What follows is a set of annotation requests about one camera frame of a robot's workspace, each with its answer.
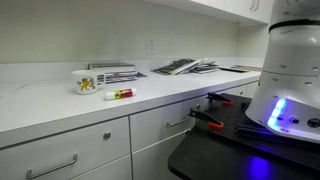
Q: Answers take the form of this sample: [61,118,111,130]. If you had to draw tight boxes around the small black orange clamp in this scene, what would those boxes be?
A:
[205,92,234,108]

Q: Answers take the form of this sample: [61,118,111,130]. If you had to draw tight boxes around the wide white drawer with lock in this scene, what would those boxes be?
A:
[0,115,131,180]

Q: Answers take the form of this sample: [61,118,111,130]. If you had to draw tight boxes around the metal upper cabinet handles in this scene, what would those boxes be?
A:
[249,0,261,12]

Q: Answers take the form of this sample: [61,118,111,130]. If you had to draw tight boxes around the flat wooden board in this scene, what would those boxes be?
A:
[233,64,264,73]

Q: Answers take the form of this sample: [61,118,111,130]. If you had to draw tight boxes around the fanned open magazines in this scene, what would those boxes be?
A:
[151,58,209,76]

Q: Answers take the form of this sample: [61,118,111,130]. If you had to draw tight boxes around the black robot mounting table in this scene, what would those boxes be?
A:
[168,92,320,180]

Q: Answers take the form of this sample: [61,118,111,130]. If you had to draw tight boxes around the long metal drawer handle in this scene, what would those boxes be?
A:
[26,153,79,180]

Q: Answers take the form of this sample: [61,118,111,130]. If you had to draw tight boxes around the short metal drawer handle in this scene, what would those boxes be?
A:
[166,117,189,128]

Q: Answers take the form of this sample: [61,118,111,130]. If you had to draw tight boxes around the white mug with yellow print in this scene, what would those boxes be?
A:
[70,69,107,96]

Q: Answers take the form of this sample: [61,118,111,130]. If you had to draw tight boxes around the small white corner drawer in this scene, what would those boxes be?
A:
[216,81,260,99]

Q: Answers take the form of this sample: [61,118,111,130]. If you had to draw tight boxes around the large black orange clamp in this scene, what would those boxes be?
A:
[187,107,225,132]

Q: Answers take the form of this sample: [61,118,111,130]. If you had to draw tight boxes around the white wall outlet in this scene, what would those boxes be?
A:
[147,39,157,56]

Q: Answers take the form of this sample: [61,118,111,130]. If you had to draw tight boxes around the dark hardcover book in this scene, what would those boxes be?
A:
[87,62,136,74]

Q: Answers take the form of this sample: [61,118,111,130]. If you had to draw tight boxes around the white upper wall cabinet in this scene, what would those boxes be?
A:
[143,0,275,26]

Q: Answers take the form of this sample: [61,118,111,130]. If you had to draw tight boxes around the flat black tablet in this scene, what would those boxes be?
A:
[218,65,250,74]

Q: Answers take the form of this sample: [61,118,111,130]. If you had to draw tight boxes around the dark magazine pile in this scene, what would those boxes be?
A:
[189,61,221,75]

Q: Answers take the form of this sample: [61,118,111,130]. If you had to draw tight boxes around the stack of colourful magazines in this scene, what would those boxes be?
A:
[96,70,148,84]

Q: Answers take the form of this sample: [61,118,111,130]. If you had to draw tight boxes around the white lower cabinet door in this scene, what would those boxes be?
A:
[131,130,189,180]

